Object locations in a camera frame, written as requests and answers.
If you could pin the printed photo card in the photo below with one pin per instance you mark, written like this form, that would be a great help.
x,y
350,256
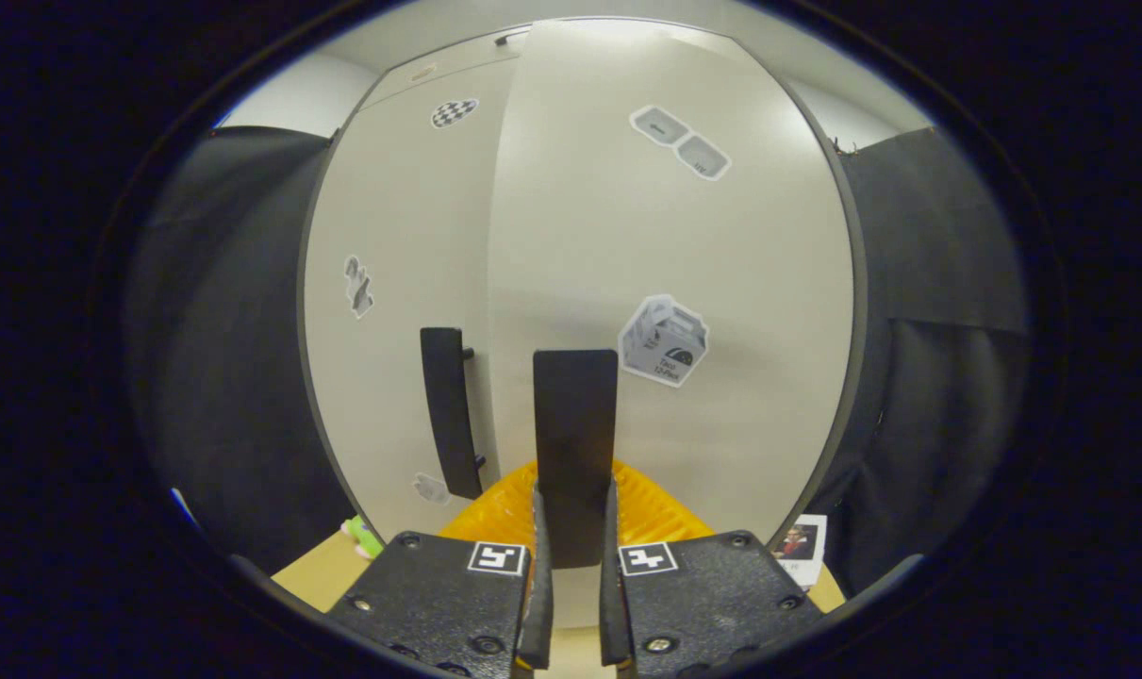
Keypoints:
x,y
802,545

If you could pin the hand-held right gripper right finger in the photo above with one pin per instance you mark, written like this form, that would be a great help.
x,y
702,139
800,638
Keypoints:
x,y
612,613

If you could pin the grey double-door shoe cabinet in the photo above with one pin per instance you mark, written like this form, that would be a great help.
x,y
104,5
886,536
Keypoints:
x,y
859,283

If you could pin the black backdrop cloth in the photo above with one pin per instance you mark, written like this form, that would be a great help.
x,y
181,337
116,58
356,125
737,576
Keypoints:
x,y
231,377

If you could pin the small pink green toy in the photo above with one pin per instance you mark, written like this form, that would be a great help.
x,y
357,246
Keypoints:
x,y
368,542

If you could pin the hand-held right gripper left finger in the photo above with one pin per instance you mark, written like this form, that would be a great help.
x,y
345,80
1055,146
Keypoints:
x,y
540,613

